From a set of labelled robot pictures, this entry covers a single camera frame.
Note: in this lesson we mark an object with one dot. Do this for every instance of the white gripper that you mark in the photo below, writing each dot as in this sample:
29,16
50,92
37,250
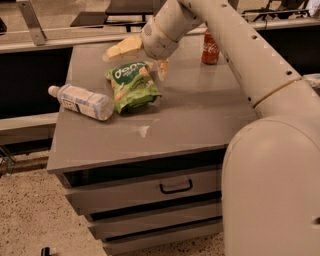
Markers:
155,41

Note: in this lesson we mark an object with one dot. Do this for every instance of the green rice chip bag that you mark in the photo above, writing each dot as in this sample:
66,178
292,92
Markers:
132,85

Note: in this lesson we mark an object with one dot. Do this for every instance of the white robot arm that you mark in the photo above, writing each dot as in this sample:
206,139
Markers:
271,170

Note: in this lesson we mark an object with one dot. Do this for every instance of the clear plastic water bottle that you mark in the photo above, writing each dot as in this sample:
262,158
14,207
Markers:
94,105

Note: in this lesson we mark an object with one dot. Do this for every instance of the red cola can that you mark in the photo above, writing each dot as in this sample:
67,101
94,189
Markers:
210,54

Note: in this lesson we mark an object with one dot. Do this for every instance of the grey drawer cabinet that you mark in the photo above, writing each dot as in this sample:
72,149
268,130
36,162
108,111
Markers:
200,109

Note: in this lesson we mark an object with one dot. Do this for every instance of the top grey drawer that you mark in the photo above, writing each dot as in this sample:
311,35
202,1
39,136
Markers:
132,192

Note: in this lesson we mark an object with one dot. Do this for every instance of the grey drawer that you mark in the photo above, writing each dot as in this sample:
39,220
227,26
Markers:
166,236
157,219
132,192

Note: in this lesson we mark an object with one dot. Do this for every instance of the middle grey drawer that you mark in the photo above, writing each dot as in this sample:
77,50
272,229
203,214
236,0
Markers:
157,219

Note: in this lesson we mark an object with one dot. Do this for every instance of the bottom grey drawer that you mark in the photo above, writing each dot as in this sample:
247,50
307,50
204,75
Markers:
166,236

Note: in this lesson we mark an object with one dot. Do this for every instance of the metal railing bracket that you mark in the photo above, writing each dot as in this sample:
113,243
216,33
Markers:
29,15

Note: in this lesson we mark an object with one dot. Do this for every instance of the black drawer handle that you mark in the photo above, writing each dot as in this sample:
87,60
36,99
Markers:
177,188

